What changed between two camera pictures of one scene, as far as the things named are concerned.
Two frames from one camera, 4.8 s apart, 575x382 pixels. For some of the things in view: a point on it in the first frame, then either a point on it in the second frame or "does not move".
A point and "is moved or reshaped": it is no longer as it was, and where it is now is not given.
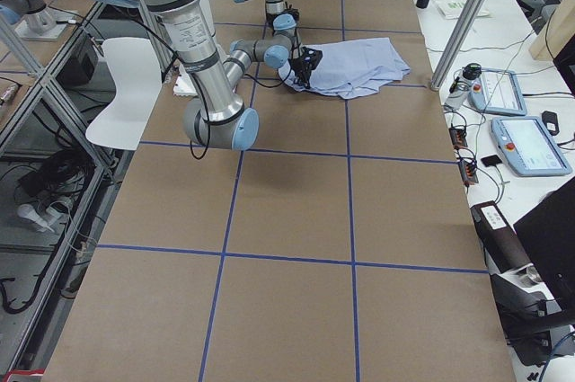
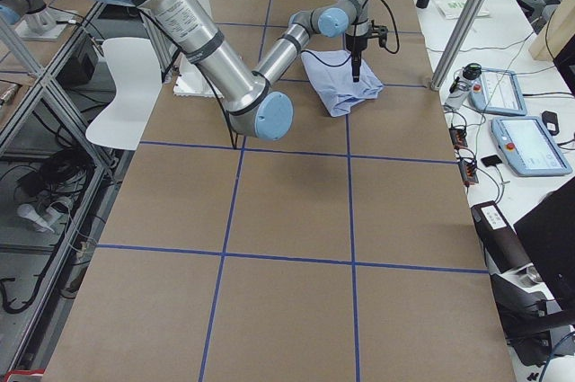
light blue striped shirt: [349, 67] is moved or reshaped
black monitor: [548, 235] does not move
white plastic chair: [136, 65] does not move
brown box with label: [504, 251] does not move
